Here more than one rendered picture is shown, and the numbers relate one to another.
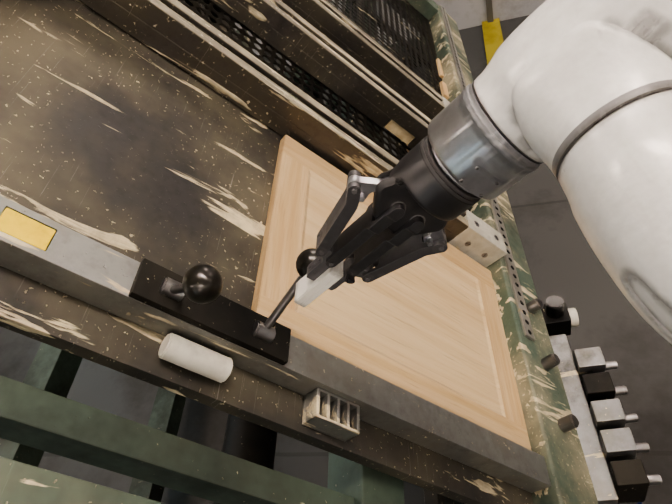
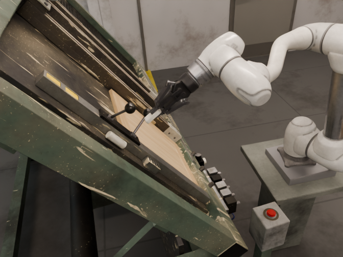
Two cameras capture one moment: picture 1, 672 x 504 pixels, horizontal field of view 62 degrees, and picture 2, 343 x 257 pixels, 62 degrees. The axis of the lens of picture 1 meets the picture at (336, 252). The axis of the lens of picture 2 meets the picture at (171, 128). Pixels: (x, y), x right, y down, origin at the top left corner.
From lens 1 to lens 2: 61 cm
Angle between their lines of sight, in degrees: 25
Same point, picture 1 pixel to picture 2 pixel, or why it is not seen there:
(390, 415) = (166, 167)
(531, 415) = (200, 182)
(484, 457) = (192, 186)
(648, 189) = (239, 72)
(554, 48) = (217, 49)
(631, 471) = (231, 199)
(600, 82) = (227, 55)
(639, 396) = not seen: hidden behind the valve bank
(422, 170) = (187, 78)
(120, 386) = not seen: outside the picture
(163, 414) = (9, 246)
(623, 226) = (236, 79)
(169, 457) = not seen: hidden behind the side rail
